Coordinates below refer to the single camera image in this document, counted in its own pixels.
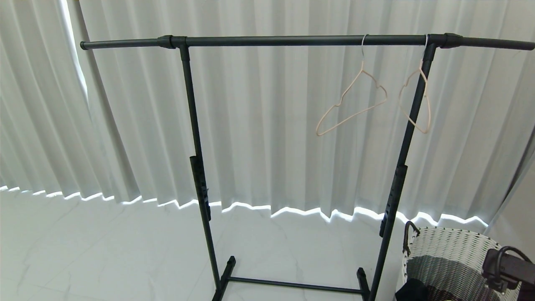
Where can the pink clothes hanger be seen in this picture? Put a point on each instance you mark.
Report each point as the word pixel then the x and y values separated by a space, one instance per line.
pixel 362 65
pixel 421 67

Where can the black clothes rack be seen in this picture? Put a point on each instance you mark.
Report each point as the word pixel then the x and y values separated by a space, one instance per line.
pixel 292 40

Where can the white laundry basket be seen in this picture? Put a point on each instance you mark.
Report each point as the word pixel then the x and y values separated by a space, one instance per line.
pixel 447 251

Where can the white curtain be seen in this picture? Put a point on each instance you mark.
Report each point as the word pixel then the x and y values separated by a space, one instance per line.
pixel 271 125

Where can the black garment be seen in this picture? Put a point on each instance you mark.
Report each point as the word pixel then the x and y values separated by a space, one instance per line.
pixel 411 292

